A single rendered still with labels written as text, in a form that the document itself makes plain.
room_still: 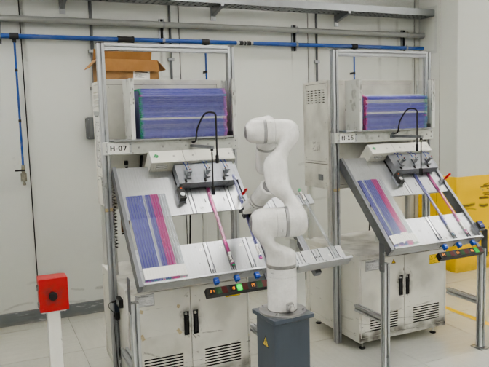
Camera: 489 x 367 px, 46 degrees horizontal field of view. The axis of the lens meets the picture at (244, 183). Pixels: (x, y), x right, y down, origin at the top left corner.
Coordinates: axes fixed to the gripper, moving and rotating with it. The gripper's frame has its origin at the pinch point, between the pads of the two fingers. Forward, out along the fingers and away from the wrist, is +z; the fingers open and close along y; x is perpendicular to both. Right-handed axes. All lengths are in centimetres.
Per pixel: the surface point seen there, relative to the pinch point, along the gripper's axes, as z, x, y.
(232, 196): 15.3, -17.7, -1.9
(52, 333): 30, 37, 98
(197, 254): 9.8, 14.7, 27.4
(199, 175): 11.4, -30.6, 15.4
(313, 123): 37, -77, -85
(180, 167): 12.4, -36.8, 25.0
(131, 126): 4, -58, 49
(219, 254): 9.6, 16.3, 16.1
